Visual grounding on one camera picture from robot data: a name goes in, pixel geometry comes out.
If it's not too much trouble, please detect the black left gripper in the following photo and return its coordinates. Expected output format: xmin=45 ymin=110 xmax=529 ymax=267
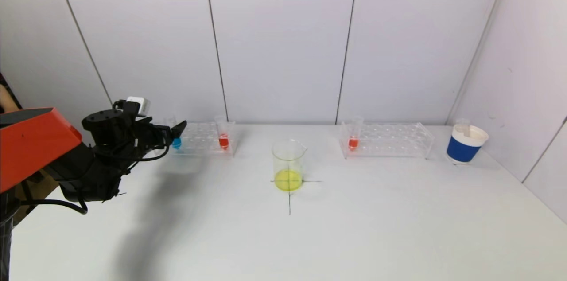
xmin=135 ymin=120 xmax=187 ymax=151

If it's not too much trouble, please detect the test tube with blue pigment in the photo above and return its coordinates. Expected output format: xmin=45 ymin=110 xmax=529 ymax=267
xmin=165 ymin=115 xmax=183 ymax=150

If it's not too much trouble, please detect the clear acrylic test tube rack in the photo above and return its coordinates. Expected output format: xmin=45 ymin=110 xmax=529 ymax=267
xmin=177 ymin=121 xmax=237 ymax=156
xmin=339 ymin=122 xmax=435 ymax=160

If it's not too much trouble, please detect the test tube with red pigment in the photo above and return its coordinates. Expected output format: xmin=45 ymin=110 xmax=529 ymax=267
xmin=348 ymin=116 xmax=365 ymax=152
xmin=215 ymin=115 xmax=232 ymax=151

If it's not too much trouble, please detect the clear glass beaker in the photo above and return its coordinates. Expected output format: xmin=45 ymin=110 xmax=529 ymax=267
xmin=272 ymin=139 xmax=308 ymax=192

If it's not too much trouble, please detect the black tripod stand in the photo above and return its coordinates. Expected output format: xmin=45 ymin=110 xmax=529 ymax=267
xmin=0 ymin=73 xmax=22 ymax=111

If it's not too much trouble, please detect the blue and white paper cup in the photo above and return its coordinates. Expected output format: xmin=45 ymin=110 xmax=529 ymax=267
xmin=446 ymin=124 xmax=489 ymax=165

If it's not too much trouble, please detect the black looped camera cable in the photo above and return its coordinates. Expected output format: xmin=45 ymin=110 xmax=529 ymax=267
xmin=95 ymin=137 xmax=171 ymax=163

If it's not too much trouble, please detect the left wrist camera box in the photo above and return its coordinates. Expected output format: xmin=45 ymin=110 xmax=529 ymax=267
xmin=126 ymin=97 xmax=151 ymax=117

